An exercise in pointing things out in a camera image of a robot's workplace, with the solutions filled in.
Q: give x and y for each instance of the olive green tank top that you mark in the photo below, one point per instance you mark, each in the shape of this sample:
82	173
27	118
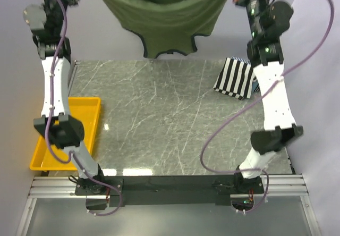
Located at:
167	26

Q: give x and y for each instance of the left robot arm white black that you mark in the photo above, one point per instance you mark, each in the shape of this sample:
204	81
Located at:
63	134

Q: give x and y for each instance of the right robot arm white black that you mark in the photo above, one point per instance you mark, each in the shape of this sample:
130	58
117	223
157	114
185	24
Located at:
268	21

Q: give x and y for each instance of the black white striped folded top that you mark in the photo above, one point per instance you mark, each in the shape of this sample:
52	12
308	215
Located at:
235	79

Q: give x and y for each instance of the blue striped folded garment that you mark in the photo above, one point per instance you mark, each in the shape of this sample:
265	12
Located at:
255	85

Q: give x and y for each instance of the yellow plastic tray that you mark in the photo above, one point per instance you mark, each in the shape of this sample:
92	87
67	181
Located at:
86	110

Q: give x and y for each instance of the black base crossbar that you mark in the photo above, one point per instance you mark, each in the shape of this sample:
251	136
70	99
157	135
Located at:
169	190

